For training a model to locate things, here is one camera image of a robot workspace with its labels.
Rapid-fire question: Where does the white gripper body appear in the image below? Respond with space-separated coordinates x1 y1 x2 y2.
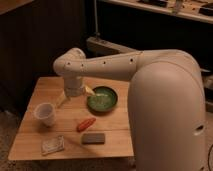
64 77 85 97

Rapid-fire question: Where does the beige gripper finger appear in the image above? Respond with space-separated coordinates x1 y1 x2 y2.
56 94 70 108
85 86 95 96

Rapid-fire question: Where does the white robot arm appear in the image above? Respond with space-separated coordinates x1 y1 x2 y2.
53 48 206 171

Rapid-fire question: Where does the green bowl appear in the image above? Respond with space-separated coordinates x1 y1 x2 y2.
87 86 118 112

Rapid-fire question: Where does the orange carrot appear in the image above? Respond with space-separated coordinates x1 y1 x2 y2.
76 118 96 132

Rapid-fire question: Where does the wooden table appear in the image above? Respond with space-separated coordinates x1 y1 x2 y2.
8 77 133 160

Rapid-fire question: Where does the long shelf bench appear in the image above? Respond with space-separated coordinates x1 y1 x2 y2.
86 37 213 113

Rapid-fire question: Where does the white crumpled snack bag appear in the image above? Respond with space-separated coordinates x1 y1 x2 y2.
41 135 64 155

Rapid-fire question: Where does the grey rectangular sponge block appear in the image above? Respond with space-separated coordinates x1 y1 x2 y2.
81 133 105 144

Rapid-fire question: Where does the metal pole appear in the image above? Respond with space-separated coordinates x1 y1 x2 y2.
93 0 100 41

